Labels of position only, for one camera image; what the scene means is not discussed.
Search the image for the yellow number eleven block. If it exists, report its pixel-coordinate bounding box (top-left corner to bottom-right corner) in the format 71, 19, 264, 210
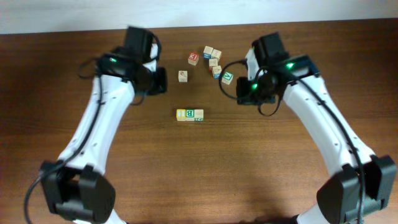
176, 109, 186, 121

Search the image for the green B wooden block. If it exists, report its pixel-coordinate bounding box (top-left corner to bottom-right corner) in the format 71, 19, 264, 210
185, 109, 195, 121

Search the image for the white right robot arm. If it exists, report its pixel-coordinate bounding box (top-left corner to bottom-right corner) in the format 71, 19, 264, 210
236, 33, 397, 223

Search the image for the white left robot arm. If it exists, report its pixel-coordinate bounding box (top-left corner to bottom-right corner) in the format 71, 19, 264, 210
33, 27, 167, 223

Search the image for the green V wooden block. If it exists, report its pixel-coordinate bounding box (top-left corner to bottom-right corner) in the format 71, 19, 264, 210
221, 72, 234, 85

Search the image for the blue ice cream block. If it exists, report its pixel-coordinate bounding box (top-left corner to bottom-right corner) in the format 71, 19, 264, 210
211, 65, 222, 79

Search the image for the red number three block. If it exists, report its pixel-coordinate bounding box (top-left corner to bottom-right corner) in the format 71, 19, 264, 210
188, 52, 199, 66

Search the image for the letter Y wooden block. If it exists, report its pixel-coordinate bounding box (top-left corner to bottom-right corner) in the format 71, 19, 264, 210
208, 58, 218, 71

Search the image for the letter I wooden block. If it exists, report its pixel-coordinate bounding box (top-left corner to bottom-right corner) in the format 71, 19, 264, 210
211, 49, 222, 60

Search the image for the blue L wooden block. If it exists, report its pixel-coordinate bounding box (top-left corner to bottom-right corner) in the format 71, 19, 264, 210
203, 46, 214, 59

